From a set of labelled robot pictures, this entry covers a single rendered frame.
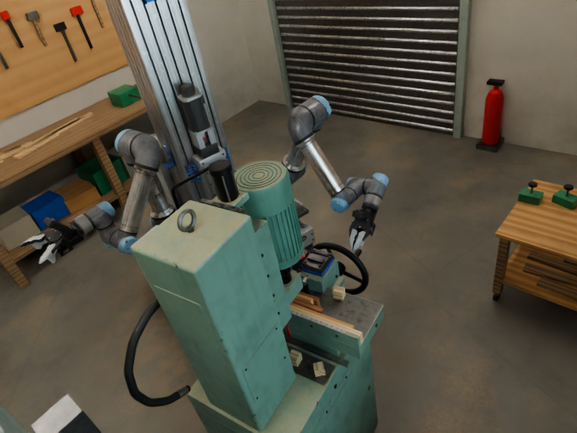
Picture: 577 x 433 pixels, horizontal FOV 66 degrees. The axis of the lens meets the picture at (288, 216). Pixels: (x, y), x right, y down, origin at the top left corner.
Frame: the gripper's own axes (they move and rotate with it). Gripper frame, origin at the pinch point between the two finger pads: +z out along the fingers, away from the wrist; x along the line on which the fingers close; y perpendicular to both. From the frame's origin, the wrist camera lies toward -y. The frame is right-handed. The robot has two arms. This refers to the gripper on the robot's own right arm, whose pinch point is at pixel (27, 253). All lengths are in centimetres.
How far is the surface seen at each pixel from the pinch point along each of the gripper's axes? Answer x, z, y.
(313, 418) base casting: -112, -28, 33
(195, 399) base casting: -75, -8, 34
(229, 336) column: -96, -16, -16
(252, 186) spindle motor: -79, -46, -38
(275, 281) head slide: -89, -40, -9
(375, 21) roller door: 62, -349, 31
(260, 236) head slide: -87, -39, -28
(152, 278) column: -76, -11, -30
